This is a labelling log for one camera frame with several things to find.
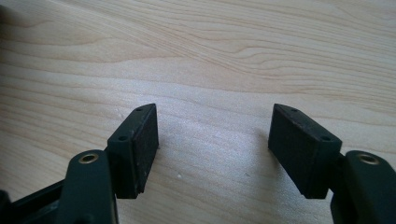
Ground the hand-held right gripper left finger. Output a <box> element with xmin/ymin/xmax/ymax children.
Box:
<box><xmin>55</xmin><ymin>103</ymin><xmax>160</xmax><ymax>224</ymax></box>

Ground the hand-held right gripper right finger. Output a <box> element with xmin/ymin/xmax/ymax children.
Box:
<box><xmin>267</xmin><ymin>103</ymin><xmax>396</xmax><ymax>224</ymax></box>

